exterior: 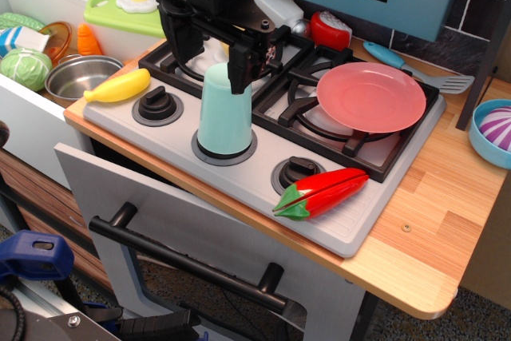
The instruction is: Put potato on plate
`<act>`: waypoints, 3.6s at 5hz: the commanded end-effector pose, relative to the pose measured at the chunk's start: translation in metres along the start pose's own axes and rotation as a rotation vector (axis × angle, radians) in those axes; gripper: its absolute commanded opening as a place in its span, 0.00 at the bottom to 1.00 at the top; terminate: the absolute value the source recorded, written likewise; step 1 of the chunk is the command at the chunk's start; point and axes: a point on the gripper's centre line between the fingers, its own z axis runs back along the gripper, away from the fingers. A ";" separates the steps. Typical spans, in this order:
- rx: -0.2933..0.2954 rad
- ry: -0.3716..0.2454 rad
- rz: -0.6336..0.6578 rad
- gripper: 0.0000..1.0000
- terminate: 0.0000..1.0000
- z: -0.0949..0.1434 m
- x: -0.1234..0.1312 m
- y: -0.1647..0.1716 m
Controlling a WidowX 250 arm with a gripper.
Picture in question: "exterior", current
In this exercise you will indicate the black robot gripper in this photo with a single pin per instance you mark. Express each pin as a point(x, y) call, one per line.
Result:
point(240, 24)

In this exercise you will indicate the pink plastic plate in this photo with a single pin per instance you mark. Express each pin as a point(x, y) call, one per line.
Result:
point(371, 97)

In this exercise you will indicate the mint green plastic cup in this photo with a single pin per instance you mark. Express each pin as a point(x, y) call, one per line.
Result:
point(225, 128)

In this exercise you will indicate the green plastic cutting board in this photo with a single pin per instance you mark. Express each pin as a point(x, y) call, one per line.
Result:
point(106, 13)

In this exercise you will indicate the white toy bottle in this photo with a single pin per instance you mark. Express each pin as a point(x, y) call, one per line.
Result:
point(286, 13)

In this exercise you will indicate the black left stove knob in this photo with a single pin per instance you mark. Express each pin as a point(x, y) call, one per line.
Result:
point(157, 108)

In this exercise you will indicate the black stove knob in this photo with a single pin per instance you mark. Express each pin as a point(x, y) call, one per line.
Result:
point(157, 108)
point(293, 169)

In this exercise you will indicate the black left burner grate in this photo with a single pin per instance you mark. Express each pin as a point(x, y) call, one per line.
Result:
point(189, 77)

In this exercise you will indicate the black burner grate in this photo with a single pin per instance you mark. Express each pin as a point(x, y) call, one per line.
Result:
point(289, 108)
point(189, 77)

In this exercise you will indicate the black right burner grate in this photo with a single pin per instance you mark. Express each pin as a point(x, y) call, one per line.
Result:
point(289, 108)

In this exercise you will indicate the yellow toy banana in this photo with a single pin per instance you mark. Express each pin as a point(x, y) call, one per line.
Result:
point(120, 88)

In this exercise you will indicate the red toy cheese wedge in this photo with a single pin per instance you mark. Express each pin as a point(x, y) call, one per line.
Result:
point(328, 30)

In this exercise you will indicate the grey toy stove top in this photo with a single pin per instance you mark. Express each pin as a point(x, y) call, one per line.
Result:
point(247, 178)

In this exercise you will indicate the orange toy carrot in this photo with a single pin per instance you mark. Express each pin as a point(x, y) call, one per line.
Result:
point(87, 44)

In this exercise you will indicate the black right stove knob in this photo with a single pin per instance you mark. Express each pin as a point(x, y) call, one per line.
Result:
point(293, 169)

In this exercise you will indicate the small steel pot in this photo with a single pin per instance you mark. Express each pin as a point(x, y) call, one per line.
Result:
point(75, 74)

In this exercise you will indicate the orange transparent bowl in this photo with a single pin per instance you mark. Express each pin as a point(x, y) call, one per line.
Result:
point(59, 34)

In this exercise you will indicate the red toy chili pepper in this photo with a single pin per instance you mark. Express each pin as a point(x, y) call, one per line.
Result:
point(315, 195)

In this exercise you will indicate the grey oven door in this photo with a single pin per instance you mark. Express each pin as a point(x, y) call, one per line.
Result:
point(323, 305)

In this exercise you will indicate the green toy cabbage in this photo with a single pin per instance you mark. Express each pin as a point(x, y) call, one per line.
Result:
point(27, 67)

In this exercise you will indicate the toy milk carton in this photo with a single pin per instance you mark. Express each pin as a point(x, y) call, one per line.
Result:
point(21, 37)

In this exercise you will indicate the blue clamp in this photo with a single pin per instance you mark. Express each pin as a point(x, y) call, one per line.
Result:
point(35, 256)

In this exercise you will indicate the blue plastic bowl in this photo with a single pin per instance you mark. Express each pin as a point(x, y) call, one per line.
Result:
point(482, 146)

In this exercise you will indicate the purple toy onion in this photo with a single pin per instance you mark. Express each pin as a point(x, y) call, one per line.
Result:
point(495, 127)

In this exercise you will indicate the blue handled grey spatula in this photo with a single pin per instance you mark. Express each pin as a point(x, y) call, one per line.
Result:
point(452, 84)

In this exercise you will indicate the black oven door handle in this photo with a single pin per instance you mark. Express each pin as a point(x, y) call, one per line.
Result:
point(263, 293)

